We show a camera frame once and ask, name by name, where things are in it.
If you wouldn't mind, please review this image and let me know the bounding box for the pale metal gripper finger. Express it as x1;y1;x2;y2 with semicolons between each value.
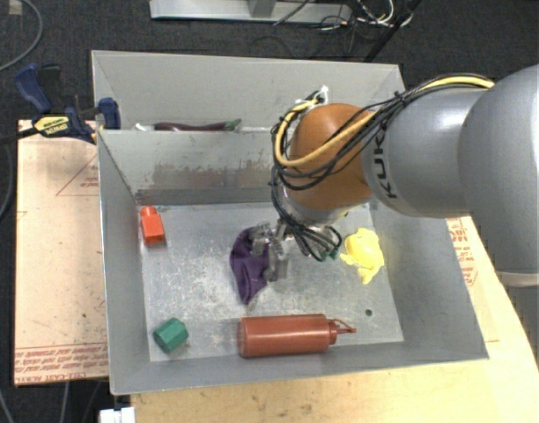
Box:
250;222;274;255
263;254;292;283

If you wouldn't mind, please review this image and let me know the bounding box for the brown cardboard board red print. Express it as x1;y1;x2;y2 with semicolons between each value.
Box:
13;119;480;388

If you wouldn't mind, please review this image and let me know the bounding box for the grey metal bin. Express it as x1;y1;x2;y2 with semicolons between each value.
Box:
91;49;490;397

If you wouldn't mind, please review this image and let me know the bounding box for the orange-red small block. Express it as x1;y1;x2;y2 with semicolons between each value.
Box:
139;205;166;247

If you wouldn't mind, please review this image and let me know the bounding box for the green hexagonal block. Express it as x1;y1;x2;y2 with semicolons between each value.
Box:
152;317;190;354

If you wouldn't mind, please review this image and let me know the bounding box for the purple cloth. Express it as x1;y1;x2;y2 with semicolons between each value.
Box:
228;226;271;306

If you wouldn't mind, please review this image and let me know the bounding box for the red-brown squeeze bottle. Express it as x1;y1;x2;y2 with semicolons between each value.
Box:
236;313;358;360

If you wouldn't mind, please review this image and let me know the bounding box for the yellow toy duck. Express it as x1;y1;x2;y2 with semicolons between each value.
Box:
339;227;386;286

